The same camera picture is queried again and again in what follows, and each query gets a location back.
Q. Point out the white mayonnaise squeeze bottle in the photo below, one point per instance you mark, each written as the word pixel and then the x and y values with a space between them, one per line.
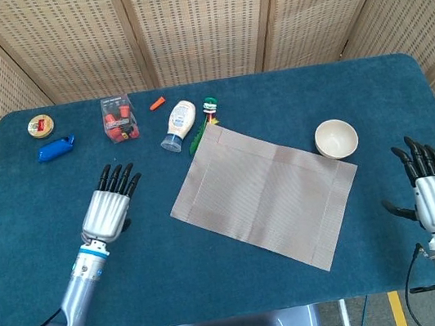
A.
pixel 180 123

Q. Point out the colourful feather shuttlecock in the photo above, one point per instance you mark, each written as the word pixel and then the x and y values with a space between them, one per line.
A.
pixel 210 105

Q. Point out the small orange plastic piece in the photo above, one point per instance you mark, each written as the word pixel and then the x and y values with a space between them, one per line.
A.
pixel 157 103

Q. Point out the beige woven placemat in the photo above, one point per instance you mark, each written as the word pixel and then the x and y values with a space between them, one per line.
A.
pixel 264 197

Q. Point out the clear box with orange caps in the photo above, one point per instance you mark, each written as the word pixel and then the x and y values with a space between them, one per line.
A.
pixel 119 120

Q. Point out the blue fish toy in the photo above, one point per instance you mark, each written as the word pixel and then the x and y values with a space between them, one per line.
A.
pixel 54 150

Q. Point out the white round bowl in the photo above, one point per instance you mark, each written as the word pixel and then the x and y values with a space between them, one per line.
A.
pixel 335 138

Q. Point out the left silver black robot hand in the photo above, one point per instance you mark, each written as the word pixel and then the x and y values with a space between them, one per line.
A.
pixel 105 214

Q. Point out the woven bamboo folding screen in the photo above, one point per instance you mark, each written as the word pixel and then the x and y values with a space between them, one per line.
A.
pixel 199 21

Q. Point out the small yellow-lid jar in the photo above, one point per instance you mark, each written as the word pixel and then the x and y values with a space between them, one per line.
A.
pixel 41 126

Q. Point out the white table leg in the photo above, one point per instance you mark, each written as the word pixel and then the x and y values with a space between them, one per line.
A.
pixel 345 320

